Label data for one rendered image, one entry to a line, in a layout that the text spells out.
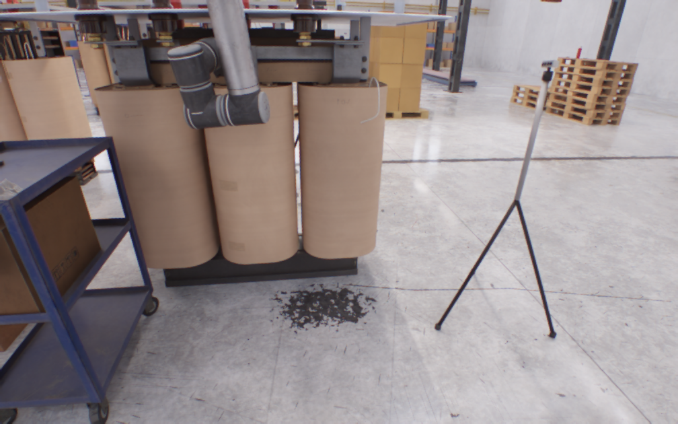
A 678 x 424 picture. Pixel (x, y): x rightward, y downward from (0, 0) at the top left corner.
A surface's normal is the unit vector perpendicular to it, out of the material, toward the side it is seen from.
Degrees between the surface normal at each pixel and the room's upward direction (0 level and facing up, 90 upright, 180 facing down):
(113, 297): 0
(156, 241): 90
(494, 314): 0
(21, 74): 90
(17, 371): 0
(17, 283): 90
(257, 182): 90
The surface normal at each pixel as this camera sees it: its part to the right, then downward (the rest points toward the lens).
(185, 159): 0.77, 0.29
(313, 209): -0.48, 0.38
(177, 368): 0.02, -0.90
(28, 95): 0.22, 0.44
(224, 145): -0.11, 0.44
